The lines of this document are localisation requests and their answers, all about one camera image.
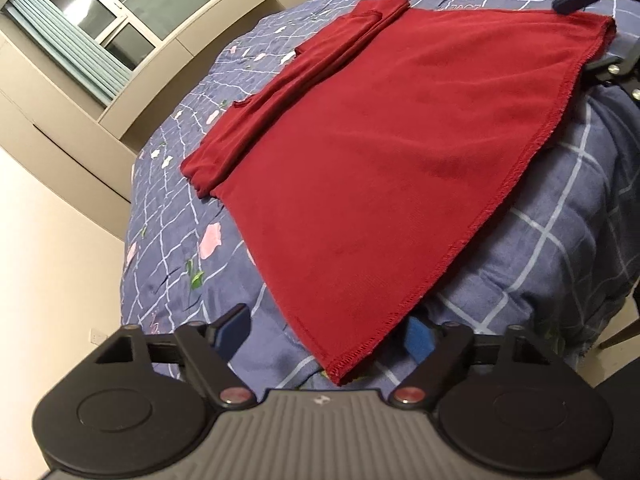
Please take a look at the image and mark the red knit sweater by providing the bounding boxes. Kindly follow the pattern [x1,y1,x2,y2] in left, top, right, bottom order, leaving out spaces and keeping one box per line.
[181,0,616,384]

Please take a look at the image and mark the light blue left curtain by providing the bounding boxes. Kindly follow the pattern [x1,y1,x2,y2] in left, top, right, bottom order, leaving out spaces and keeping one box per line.
[3,0,132,106]

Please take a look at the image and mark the white wall socket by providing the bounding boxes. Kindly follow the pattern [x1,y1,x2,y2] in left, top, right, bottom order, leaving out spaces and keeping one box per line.
[89,328,107,346]

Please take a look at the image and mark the beige wall cabinet unit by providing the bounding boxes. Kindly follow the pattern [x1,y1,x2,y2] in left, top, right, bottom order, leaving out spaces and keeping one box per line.
[1,0,307,237]

